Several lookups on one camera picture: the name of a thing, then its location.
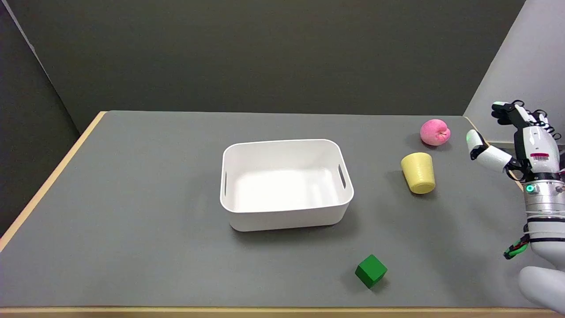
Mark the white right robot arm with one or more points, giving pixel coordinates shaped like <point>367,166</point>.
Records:
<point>545,229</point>

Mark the yellow cup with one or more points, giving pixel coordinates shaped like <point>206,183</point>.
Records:
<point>419,172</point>

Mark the pink apple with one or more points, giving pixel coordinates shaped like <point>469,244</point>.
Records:
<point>435,131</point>

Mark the green cube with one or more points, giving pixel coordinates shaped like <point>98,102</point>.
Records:
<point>371,271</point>

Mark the white plastic bin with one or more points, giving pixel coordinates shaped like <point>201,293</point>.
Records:
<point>286,184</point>

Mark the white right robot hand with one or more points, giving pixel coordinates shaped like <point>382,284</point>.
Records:
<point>535,145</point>

